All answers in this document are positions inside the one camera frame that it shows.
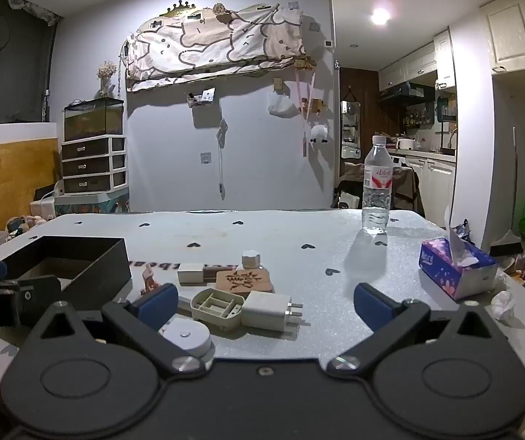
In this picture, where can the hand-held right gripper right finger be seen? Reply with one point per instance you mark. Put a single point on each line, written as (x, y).
(373, 305)

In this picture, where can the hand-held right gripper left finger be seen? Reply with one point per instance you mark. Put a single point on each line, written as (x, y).
(157, 308)

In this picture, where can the black box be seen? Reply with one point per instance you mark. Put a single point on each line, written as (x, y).
(102, 275)

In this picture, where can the white plug charger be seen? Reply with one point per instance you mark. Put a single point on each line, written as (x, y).
(264, 310)

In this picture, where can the pink small figure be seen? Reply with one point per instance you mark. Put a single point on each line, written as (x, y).
(149, 283)

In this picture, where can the white round disc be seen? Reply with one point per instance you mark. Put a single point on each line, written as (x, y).
(189, 337)

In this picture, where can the white block with brown cylinder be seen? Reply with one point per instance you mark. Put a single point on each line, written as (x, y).
(191, 273)

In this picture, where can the beige plastic tray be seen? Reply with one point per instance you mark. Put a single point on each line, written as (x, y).
(216, 309)

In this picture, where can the pile of plush toys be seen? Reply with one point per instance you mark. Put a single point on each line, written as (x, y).
(26, 223)

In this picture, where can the white appliance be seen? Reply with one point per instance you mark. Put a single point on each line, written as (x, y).
(46, 204)

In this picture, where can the purple tissue box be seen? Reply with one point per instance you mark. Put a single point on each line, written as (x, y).
(455, 268)

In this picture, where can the carved wooden block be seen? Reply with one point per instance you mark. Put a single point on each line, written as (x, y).
(244, 281)

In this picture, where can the white faceted knob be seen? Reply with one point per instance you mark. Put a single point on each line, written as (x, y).
(251, 260)

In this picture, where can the patterned low cabinet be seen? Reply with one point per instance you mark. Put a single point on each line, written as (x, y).
(92, 203)

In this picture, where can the clear water bottle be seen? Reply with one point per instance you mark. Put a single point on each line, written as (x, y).
(376, 192)

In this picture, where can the chair with clothes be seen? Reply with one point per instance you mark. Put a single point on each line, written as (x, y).
(409, 188)

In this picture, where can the crumpled white tissue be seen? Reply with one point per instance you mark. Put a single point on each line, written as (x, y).
(504, 305)

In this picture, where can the kitchen counter cabinet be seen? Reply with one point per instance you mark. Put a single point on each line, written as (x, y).
(432, 183)

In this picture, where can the white drawer unit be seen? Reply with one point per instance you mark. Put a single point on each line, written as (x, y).
(92, 165)

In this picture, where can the white plush toy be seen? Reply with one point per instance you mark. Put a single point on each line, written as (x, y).
(318, 133)

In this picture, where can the glass fish tank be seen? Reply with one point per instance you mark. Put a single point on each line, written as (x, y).
(92, 121)

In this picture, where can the dark window opening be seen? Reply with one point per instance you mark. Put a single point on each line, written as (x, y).
(14, 64)

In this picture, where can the black range hood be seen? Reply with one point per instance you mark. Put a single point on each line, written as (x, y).
(404, 91)

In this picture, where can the white hanging bag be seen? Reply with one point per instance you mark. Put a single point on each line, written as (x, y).
(280, 106)

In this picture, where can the dried flowers in vase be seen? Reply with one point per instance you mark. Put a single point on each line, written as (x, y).
(106, 75)

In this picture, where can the white upper kitchen cabinets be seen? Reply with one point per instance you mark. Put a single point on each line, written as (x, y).
(416, 66)

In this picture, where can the printed blanket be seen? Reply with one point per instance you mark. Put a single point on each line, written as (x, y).
(216, 43)

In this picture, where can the round ceiling light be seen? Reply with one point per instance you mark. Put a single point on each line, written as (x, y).
(380, 15)

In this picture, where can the gold crown ornament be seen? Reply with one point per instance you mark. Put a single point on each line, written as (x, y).
(180, 8)

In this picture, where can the tall cream cabinet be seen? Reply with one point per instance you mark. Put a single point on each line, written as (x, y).
(512, 32)

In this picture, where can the square wall plate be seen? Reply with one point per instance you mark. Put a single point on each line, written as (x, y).
(205, 157)

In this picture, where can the wall mirror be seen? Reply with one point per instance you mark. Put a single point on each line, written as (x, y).
(350, 123)

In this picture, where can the small wall shelf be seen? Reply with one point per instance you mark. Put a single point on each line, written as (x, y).
(202, 97)

